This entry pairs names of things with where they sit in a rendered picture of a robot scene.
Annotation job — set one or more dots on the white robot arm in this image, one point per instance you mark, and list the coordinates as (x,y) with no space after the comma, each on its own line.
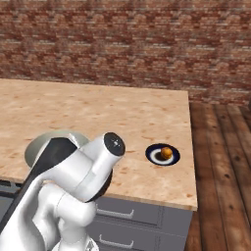
(78,170)

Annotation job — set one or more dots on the small blue white plate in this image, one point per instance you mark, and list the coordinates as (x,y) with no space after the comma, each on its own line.
(153,157)

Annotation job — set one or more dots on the orange peach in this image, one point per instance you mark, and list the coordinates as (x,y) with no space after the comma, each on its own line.
(166,153)

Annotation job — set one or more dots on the grey-green bowl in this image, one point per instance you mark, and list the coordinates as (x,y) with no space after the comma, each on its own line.
(39,145)

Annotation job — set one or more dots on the grey drawer front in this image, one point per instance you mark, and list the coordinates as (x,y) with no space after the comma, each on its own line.
(143,214)
(130,240)

